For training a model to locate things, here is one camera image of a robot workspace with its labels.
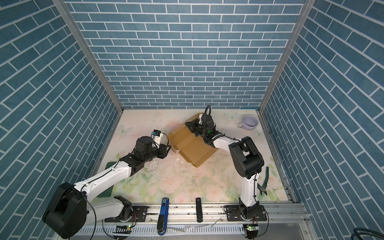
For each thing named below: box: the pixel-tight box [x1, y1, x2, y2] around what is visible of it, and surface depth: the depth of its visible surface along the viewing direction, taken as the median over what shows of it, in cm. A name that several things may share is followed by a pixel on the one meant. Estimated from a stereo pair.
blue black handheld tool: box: [157, 197, 170, 236], surface depth 72 cm
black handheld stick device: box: [195, 197, 203, 223], surface depth 74 cm
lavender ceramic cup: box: [238, 114, 259, 131], surface depth 107 cm
